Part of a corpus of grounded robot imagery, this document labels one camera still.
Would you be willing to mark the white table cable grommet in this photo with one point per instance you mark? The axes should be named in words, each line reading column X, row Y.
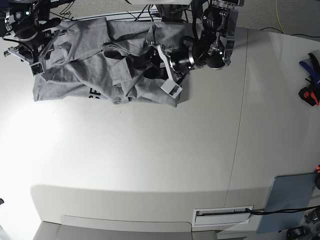
column 215, row 217

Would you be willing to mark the blue clamp tool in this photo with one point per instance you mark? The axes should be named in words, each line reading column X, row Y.
column 313, row 70

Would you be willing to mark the grey T-shirt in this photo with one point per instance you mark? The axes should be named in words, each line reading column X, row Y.
column 94, row 59

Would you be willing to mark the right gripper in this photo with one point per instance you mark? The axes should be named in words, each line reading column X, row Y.
column 33, row 34

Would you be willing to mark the black red clamp tool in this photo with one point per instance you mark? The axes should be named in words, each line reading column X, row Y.
column 310, row 94

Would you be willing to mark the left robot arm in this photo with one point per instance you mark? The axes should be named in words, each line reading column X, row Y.
column 211, row 44

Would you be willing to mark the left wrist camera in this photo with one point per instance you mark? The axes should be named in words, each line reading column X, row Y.
column 171, row 88

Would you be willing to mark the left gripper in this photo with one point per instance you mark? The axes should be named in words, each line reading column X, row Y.
column 156, row 65

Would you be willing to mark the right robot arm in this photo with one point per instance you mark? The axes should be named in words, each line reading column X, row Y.
column 28, row 10

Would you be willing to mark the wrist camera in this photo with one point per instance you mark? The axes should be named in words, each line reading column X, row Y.
column 171, row 88
column 37, row 68

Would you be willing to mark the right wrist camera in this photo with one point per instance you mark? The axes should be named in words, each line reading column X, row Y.
column 37, row 68

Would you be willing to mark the black device bottom right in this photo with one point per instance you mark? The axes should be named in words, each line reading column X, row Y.
column 297, row 233

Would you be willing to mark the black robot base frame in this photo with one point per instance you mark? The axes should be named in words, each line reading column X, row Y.
column 172, row 11

